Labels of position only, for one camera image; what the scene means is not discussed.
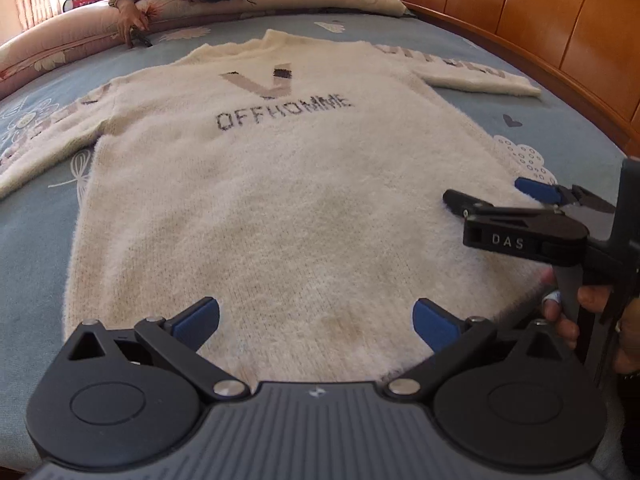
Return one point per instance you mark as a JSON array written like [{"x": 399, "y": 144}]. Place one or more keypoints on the blue floral bed sheet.
[{"x": 465, "y": 120}]

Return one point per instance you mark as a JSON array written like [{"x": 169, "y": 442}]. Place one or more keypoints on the black smartphone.
[{"x": 141, "y": 39}]

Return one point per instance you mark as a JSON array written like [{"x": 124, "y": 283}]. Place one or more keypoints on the wooden bed headboard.
[{"x": 500, "y": 5}]

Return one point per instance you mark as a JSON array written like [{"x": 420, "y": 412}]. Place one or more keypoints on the white fuzzy knit sweater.
[{"x": 300, "y": 210}]

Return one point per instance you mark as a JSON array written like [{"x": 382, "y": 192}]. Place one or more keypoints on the person's right forearm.
[{"x": 630, "y": 420}]

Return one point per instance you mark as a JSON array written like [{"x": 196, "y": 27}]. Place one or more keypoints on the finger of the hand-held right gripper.
[
  {"x": 537, "y": 187},
  {"x": 465, "y": 204}
]

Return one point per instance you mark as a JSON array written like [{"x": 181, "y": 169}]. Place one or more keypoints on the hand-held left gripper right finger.
[{"x": 435, "y": 325}]

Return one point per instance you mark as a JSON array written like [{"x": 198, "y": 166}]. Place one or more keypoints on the person's right hand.
[{"x": 560, "y": 320}]

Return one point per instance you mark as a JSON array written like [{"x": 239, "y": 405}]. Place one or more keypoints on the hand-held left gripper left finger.
[{"x": 197, "y": 317}]

